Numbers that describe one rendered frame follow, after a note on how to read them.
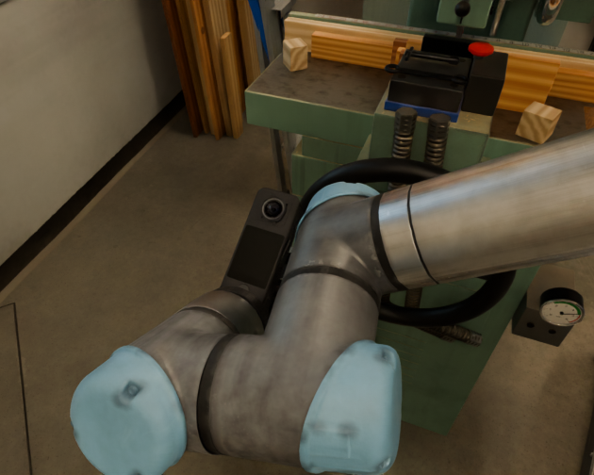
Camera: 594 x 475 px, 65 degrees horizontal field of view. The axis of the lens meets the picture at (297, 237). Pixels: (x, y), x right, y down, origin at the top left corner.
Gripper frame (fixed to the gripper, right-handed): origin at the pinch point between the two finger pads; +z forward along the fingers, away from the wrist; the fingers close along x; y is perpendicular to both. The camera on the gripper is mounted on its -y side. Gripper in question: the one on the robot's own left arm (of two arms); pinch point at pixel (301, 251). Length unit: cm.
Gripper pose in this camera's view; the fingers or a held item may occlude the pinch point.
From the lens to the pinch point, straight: 58.9
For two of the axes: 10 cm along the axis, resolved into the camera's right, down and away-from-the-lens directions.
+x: 9.3, 2.5, -2.5
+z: 3.1, -2.2, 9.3
